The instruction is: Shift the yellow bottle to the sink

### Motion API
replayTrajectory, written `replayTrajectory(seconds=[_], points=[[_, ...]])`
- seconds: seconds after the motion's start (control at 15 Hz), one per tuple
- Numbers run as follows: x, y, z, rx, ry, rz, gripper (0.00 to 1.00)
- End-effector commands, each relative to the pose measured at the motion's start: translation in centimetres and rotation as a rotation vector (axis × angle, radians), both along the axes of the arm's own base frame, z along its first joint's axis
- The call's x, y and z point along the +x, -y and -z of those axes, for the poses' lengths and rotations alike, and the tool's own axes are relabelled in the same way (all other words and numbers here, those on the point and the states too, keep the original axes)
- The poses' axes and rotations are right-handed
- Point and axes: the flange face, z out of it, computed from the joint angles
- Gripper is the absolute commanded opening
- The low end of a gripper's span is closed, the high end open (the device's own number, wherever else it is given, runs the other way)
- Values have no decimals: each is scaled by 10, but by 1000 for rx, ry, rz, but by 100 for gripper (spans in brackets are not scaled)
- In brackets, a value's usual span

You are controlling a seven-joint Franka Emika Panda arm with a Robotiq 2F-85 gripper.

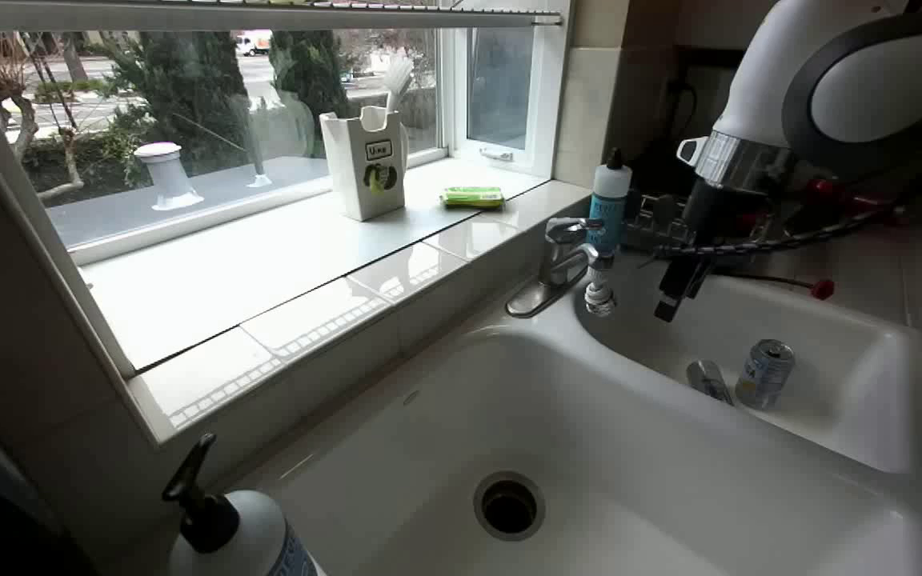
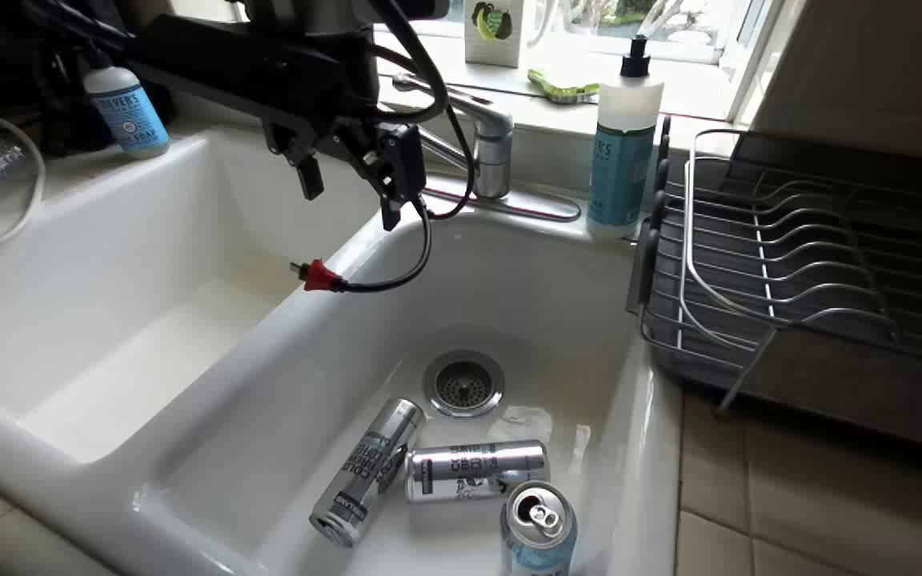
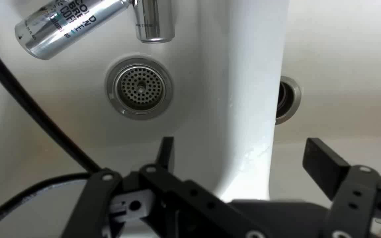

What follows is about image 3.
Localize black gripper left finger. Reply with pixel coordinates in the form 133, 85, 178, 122
62, 136, 267, 238

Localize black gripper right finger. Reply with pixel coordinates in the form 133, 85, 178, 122
301, 138, 381, 238

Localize open metal sink drain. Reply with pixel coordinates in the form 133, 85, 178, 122
275, 75, 303, 126

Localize white double basin sink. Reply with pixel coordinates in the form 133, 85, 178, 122
0, 0, 381, 238

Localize perforated metal drain strainer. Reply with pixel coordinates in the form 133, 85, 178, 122
104, 56, 174, 122

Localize silver can with dark print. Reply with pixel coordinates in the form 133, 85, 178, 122
13, 0, 132, 61

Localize black cable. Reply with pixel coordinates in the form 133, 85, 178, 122
0, 27, 103, 237

